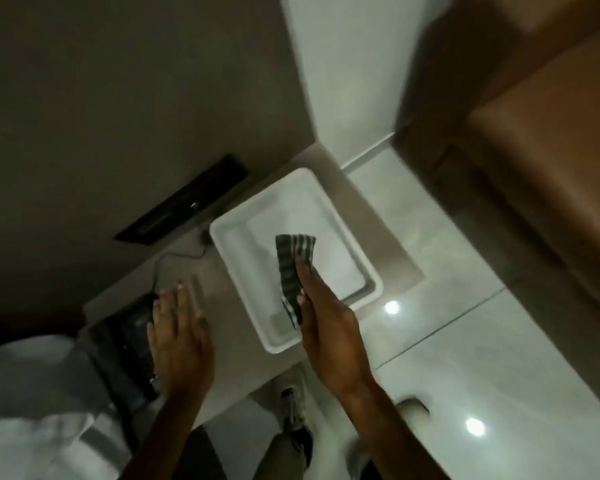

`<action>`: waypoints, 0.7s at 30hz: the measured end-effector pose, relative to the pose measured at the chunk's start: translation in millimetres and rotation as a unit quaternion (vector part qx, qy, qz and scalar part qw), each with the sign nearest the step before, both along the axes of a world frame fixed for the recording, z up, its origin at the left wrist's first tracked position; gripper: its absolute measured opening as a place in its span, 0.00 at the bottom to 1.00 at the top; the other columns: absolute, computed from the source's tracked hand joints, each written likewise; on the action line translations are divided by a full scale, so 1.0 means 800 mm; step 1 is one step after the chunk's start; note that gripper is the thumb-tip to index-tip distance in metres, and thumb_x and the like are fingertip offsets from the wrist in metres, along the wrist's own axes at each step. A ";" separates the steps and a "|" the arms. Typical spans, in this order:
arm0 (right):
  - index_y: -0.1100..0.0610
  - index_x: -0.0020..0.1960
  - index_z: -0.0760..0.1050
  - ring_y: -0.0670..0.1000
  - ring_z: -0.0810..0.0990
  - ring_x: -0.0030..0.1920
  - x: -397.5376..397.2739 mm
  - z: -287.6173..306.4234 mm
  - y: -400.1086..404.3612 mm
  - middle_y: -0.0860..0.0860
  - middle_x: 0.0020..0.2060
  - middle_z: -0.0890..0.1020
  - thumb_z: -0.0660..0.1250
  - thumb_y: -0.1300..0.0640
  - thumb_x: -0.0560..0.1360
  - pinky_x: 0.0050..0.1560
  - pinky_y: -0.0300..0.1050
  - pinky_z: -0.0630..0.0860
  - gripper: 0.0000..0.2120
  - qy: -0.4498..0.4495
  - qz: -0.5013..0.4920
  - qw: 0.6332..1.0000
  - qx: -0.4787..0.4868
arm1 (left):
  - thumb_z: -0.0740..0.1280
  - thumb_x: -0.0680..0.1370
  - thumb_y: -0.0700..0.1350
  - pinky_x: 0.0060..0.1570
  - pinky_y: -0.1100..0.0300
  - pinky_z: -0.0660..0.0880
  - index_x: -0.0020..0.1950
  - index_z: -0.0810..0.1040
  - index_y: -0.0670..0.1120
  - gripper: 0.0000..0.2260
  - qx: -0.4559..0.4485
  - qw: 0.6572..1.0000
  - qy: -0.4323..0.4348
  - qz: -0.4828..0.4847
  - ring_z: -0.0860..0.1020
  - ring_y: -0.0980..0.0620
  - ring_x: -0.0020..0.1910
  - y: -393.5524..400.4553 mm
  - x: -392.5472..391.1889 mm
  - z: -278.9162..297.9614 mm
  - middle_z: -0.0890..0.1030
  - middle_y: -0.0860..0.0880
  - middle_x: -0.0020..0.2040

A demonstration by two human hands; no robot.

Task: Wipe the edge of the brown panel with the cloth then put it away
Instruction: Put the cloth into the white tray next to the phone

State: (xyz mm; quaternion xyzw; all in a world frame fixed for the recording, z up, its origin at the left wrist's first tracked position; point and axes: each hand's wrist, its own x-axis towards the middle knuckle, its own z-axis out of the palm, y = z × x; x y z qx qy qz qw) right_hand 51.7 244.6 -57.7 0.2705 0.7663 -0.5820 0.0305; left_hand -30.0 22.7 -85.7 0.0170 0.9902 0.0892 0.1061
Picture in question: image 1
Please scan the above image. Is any person's left hand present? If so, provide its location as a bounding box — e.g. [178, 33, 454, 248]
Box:
[147, 281, 216, 399]

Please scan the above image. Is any person's right hand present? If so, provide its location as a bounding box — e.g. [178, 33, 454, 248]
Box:
[294, 255, 377, 398]

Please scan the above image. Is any dark striped cloth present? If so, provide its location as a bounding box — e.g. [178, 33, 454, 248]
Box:
[274, 234, 317, 329]

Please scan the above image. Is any person's left forearm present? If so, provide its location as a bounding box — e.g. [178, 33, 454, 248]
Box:
[126, 386, 215, 480]

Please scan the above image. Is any person's right forearm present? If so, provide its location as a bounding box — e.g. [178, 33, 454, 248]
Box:
[330, 379, 452, 480]

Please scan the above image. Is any black desk telephone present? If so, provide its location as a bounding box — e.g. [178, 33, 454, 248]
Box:
[89, 292, 162, 405]

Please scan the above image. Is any white rectangular tray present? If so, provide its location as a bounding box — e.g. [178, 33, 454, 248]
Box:
[209, 168, 384, 354]

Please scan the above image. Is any grey sneaker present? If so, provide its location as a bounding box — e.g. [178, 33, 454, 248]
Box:
[396, 398, 432, 437]
[279, 387, 315, 468]

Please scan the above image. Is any olive trouser leg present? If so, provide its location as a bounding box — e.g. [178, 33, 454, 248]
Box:
[258, 431, 303, 480]

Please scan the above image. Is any white bed linen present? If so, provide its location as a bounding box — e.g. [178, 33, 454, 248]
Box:
[0, 335, 131, 480]

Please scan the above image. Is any brown wooden cabinet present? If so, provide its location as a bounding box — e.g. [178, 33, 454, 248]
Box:
[393, 0, 600, 315]

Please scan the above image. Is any thin telephone cord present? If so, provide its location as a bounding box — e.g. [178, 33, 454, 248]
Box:
[152, 233, 210, 295]

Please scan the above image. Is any black wall socket panel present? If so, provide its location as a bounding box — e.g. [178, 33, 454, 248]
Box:
[114, 155, 249, 242]

